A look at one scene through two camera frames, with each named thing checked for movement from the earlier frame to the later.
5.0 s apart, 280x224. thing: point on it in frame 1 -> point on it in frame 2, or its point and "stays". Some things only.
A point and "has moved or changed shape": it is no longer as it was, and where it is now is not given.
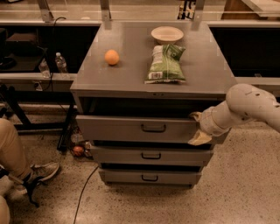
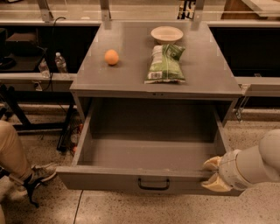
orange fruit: (111, 57) stays
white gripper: (206, 123) -> (229, 170)
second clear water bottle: (44, 68) stays
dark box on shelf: (21, 44) stays
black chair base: (29, 183) stays
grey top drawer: (135, 129) has moved or changed shape
